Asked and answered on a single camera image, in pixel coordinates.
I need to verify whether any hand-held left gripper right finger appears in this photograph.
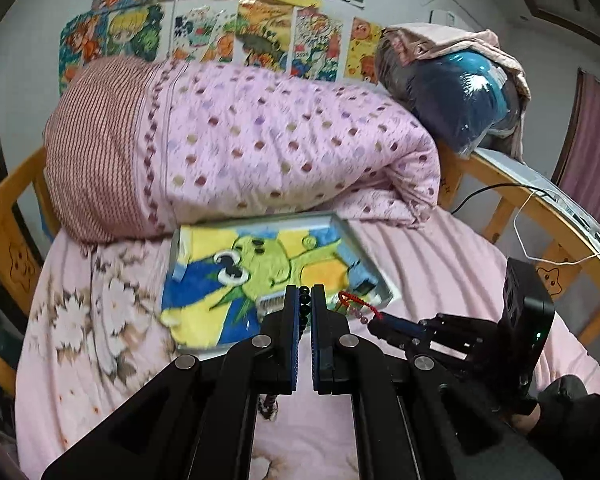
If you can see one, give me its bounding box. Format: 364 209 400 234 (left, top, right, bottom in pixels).
311 284 563 480

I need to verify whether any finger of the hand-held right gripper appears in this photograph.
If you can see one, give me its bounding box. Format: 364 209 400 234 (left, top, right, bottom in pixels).
380 312 501 343
367 320 501 362

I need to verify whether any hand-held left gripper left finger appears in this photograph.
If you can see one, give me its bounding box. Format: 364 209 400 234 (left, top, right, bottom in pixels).
40 285 301 480

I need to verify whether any red string bracelet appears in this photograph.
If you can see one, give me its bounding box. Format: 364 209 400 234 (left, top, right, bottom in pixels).
337 290 386 323

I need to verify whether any brown bead bracelet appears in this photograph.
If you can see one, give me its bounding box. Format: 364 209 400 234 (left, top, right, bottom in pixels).
256 394 281 421

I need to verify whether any grey metal tray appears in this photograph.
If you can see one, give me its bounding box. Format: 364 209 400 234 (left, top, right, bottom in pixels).
167 211 398 351

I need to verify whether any person's right forearm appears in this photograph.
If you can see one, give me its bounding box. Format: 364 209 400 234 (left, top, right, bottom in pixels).
512 377 600 480

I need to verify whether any green dinosaur drawing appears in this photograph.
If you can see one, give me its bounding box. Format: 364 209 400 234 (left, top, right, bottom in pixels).
160 225 361 348

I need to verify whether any pink floral bed sheet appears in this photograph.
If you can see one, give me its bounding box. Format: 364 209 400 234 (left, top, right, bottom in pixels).
15 207 600 480

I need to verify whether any pink curtain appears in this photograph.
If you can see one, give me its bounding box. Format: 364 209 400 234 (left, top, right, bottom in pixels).
555 67 600 233

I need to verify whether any rolled pink dotted quilt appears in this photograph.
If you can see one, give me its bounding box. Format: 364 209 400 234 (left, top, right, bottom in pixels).
44 56 442 246

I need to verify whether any plastic-wrapped blue bundle with cloth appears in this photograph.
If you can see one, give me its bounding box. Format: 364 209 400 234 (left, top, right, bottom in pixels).
380 22 532 163

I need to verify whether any white cable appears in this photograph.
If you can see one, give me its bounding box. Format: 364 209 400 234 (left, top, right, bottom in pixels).
512 190 600 266

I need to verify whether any black cable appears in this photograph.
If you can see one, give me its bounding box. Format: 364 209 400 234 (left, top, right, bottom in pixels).
452 184 561 213

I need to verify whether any group of wall drawings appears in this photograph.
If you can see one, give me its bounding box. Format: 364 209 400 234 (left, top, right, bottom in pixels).
59 0 386 96

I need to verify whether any wooden bed frame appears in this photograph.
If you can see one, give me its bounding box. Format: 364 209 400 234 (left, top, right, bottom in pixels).
0 137 600 396

